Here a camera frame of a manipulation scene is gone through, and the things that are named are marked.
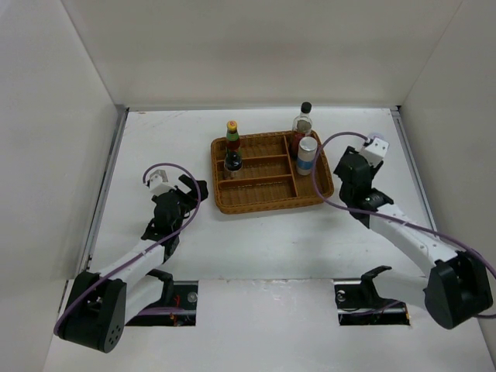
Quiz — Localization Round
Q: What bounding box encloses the dark cap pepper shaker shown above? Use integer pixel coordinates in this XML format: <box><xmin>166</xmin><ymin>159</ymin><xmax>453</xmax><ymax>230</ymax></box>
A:
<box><xmin>223</xmin><ymin>151</ymin><xmax>243</xmax><ymax>180</ymax></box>

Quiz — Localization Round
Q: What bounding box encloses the green label chili sauce bottle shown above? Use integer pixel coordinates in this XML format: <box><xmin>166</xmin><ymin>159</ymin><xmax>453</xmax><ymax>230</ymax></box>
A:
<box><xmin>226</xmin><ymin>120</ymin><xmax>241</xmax><ymax>152</ymax></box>

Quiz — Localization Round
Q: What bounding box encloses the blue label silver cap jar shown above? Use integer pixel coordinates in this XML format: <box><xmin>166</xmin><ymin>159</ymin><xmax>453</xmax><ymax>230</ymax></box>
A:
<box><xmin>296</xmin><ymin>136</ymin><xmax>318</xmax><ymax>176</ymax></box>

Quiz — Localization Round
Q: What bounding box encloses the tall red label sauce bottle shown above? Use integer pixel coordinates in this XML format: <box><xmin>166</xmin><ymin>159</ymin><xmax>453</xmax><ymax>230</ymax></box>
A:
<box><xmin>289</xmin><ymin>102</ymin><xmax>312</xmax><ymax>159</ymax></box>

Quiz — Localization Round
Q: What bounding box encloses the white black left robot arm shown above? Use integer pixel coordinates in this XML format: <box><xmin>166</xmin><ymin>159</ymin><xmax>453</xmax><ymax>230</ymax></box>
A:
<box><xmin>54</xmin><ymin>172</ymin><xmax>208</xmax><ymax>353</ymax></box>

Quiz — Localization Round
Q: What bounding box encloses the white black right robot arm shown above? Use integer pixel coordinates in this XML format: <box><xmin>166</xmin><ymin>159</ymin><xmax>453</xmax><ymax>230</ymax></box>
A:
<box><xmin>186</xmin><ymin>138</ymin><xmax>493</xmax><ymax>329</ymax></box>

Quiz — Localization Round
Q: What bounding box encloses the brown wicker divided basket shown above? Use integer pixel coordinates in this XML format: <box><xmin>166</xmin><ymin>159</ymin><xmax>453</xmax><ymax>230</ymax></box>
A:
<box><xmin>209</xmin><ymin>131</ymin><xmax>334</xmax><ymax>215</ymax></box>

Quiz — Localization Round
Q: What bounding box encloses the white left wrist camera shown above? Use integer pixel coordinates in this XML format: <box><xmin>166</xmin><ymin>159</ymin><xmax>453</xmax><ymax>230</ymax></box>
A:
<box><xmin>146</xmin><ymin>169</ymin><xmax>171</xmax><ymax>196</ymax></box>

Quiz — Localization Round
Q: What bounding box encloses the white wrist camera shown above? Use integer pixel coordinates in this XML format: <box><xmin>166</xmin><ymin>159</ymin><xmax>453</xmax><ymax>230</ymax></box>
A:
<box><xmin>359</xmin><ymin>136</ymin><xmax>389</xmax><ymax>167</ymax></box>
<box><xmin>146</xmin><ymin>169</ymin><xmax>171</xmax><ymax>196</ymax></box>

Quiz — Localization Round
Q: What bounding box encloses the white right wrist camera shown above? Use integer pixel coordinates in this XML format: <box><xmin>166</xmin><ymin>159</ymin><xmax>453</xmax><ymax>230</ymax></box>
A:
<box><xmin>359</xmin><ymin>136</ymin><xmax>389</xmax><ymax>167</ymax></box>

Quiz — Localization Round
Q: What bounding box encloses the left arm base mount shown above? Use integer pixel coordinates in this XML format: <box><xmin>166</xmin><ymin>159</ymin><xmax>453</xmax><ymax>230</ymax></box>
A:
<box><xmin>126</xmin><ymin>281</ymin><xmax>199</xmax><ymax>327</ymax></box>

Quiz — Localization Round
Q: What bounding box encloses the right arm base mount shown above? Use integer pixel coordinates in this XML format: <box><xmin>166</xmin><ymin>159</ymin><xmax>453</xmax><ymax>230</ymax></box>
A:
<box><xmin>333</xmin><ymin>266</ymin><xmax>410</xmax><ymax>326</ymax></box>

